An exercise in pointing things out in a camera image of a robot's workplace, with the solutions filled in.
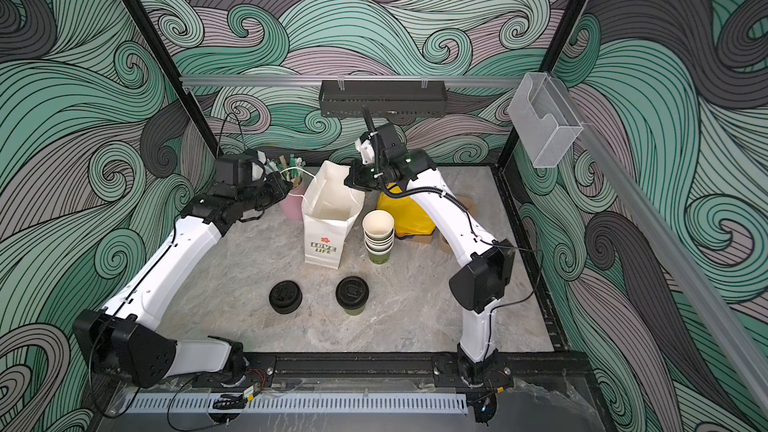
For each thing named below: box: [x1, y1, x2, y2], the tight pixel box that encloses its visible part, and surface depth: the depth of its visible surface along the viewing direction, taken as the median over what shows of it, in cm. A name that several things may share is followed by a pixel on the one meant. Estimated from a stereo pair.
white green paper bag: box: [301, 160, 366, 269], surface depth 83 cm
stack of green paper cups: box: [362, 210, 395, 265], surface depth 83 cm
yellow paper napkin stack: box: [377, 192, 436, 237], surface depth 99 cm
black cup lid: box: [335, 276, 370, 309], surface depth 77 cm
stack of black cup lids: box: [269, 280, 303, 315], surface depth 84 cm
